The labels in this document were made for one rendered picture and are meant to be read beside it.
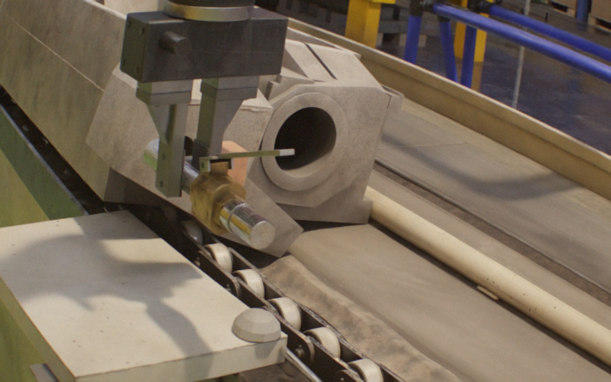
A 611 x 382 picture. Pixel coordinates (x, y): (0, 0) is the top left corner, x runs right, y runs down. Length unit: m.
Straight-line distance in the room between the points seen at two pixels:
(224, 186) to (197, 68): 0.09
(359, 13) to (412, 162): 4.58
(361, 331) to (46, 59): 0.60
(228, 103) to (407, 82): 1.11
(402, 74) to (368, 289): 0.91
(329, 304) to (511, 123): 0.75
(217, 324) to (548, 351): 0.35
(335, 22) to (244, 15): 5.83
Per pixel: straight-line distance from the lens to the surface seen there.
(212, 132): 0.77
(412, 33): 2.06
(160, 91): 0.74
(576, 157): 1.56
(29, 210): 1.36
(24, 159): 1.36
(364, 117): 1.13
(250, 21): 0.75
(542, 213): 1.37
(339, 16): 6.53
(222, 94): 0.76
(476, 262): 1.07
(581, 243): 1.29
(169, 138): 0.76
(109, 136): 0.93
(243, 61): 0.75
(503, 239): 1.25
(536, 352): 0.96
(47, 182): 1.24
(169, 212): 1.07
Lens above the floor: 1.18
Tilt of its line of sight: 19 degrees down
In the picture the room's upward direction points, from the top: 8 degrees clockwise
